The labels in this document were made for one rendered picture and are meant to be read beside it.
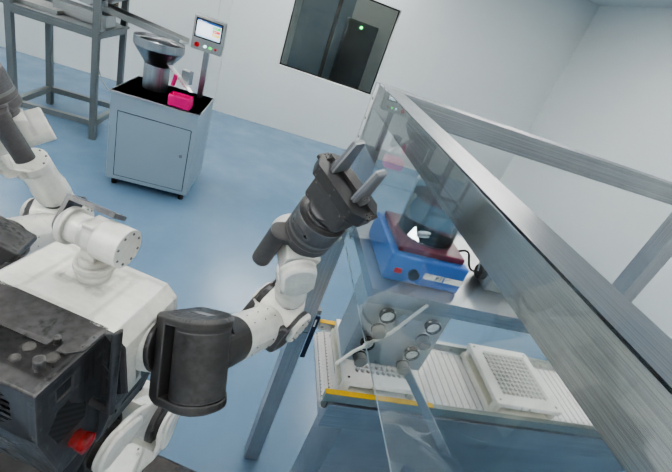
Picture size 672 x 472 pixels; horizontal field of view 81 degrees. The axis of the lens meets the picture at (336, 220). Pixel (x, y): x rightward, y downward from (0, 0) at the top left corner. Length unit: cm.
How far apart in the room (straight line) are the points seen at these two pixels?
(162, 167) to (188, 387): 283
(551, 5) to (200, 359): 633
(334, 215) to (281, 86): 530
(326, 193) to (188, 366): 34
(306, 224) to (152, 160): 287
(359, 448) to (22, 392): 110
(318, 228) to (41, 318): 42
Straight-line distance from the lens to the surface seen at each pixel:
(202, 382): 69
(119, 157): 351
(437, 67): 607
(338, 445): 149
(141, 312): 72
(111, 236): 69
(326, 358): 132
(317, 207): 60
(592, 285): 39
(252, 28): 578
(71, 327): 70
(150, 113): 330
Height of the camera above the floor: 175
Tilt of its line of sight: 27 degrees down
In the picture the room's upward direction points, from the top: 21 degrees clockwise
